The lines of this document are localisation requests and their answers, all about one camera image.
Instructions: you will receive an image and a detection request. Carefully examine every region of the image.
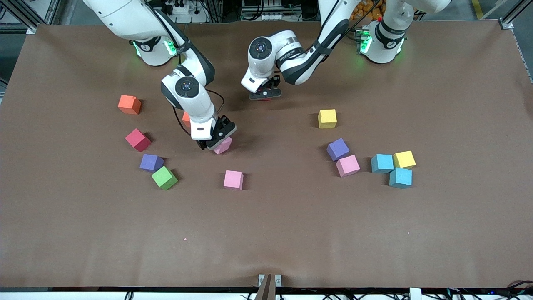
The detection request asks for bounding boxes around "pink foam cube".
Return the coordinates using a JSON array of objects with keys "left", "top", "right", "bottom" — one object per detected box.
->
[
  {"left": 336, "top": 155, "right": 361, "bottom": 178},
  {"left": 214, "top": 137, "right": 233, "bottom": 155},
  {"left": 223, "top": 170, "right": 244, "bottom": 191}
]

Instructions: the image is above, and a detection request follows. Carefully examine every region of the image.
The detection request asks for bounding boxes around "yellow foam cube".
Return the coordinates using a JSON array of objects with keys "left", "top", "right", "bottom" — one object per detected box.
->
[
  {"left": 393, "top": 150, "right": 416, "bottom": 169},
  {"left": 318, "top": 109, "right": 337, "bottom": 129}
]

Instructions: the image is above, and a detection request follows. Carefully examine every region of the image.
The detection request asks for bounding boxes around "purple foam cube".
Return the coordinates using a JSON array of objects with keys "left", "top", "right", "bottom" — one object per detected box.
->
[
  {"left": 326, "top": 138, "right": 350, "bottom": 162},
  {"left": 139, "top": 154, "right": 164, "bottom": 172}
]

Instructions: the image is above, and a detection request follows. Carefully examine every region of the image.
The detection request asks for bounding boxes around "green foam cube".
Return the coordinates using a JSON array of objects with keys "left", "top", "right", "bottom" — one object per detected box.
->
[{"left": 151, "top": 166, "right": 178, "bottom": 191}]

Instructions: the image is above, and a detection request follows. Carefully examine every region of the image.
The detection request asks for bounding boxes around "grey electronics box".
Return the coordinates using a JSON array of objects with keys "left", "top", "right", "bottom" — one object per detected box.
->
[{"left": 242, "top": 0, "right": 284, "bottom": 21}]

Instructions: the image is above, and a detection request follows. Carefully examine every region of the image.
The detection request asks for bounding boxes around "white power strip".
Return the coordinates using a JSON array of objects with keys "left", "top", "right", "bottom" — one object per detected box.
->
[{"left": 160, "top": 0, "right": 209, "bottom": 23}]

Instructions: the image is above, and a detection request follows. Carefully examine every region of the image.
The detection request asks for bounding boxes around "bag of orange items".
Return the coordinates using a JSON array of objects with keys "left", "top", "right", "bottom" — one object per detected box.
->
[{"left": 350, "top": 0, "right": 386, "bottom": 21}]

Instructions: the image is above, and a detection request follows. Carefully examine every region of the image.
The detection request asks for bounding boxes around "blue foam cube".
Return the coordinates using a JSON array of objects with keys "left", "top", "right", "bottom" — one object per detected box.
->
[
  {"left": 389, "top": 167, "right": 413, "bottom": 189},
  {"left": 371, "top": 154, "right": 394, "bottom": 174}
]

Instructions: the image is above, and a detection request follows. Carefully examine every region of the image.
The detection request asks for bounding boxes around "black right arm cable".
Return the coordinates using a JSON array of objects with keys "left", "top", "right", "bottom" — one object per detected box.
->
[{"left": 142, "top": 0, "right": 225, "bottom": 138}]

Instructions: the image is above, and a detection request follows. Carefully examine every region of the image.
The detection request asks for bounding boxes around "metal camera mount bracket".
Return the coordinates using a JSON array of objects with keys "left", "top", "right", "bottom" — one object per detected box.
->
[{"left": 255, "top": 274, "right": 282, "bottom": 300}]

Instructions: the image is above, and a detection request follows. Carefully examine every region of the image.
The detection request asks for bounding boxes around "white table frame rail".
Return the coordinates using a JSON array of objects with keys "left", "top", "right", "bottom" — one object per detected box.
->
[{"left": 0, "top": 287, "right": 533, "bottom": 300}]

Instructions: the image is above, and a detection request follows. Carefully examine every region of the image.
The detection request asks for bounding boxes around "aluminium frame profile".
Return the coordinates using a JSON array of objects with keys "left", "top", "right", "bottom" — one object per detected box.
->
[
  {"left": 498, "top": 0, "right": 533, "bottom": 30},
  {"left": 6, "top": 0, "right": 63, "bottom": 35}
]

